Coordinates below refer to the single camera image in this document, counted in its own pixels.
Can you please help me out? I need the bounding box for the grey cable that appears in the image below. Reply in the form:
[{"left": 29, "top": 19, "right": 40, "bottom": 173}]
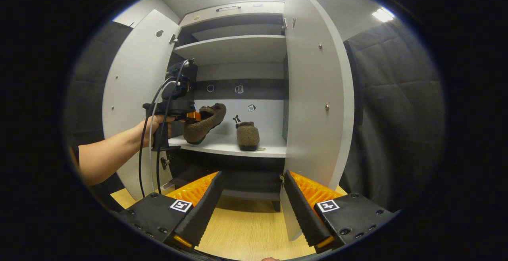
[{"left": 149, "top": 90, "right": 167, "bottom": 192}]

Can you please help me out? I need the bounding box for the black backdrop cloth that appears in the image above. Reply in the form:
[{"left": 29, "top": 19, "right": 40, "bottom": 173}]
[{"left": 63, "top": 19, "right": 445, "bottom": 212}]

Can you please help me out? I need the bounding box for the white cabinet drawer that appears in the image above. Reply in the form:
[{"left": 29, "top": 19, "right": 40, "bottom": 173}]
[{"left": 179, "top": 1, "right": 285, "bottom": 27}]

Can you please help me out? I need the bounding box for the small ceiling light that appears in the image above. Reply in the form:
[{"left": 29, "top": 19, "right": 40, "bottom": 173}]
[{"left": 371, "top": 7, "right": 395, "bottom": 23}]

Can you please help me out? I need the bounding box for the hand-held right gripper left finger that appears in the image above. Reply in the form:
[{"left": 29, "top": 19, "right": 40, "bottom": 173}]
[{"left": 119, "top": 171, "right": 223, "bottom": 252}]

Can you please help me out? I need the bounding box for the black cable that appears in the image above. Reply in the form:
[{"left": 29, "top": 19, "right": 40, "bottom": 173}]
[
  {"left": 138, "top": 77, "right": 177, "bottom": 198},
  {"left": 156, "top": 59, "right": 195, "bottom": 195}
]

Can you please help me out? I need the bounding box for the brown fuzzy shoe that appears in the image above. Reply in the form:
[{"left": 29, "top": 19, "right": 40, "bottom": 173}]
[
  {"left": 236, "top": 121, "right": 260, "bottom": 151},
  {"left": 183, "top": 103, "right": 227, "bottom": 145}
]

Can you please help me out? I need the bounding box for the white shoe cabinet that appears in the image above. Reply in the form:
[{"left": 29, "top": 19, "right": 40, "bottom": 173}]
[{"left": 167, "top": 1, "right": 288, "bottom": 212}]

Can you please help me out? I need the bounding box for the white cabinet door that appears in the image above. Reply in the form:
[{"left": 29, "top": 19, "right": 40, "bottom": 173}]
[
  {"left": 280, "top": 0, "right": 355, "bottom": 242},
  {"left": 102, "top": 9, "right": 181, "bottom": 201}
]

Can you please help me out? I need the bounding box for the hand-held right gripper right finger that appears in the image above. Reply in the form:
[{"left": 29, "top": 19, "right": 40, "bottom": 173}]
[{"left": 284, "top": 170, "right": 399, "bottom": 253}]

